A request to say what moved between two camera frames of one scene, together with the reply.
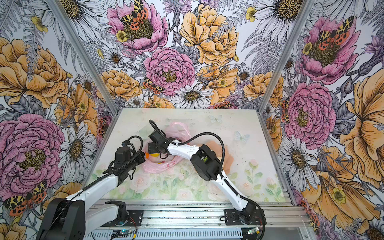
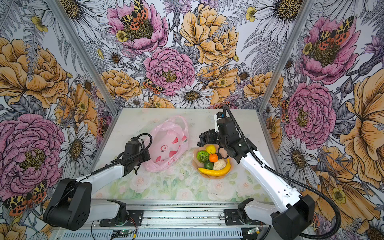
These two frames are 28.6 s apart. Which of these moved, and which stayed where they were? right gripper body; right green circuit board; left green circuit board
Moved: right gripper body
Stayed: left green circuit board; right green circuit board
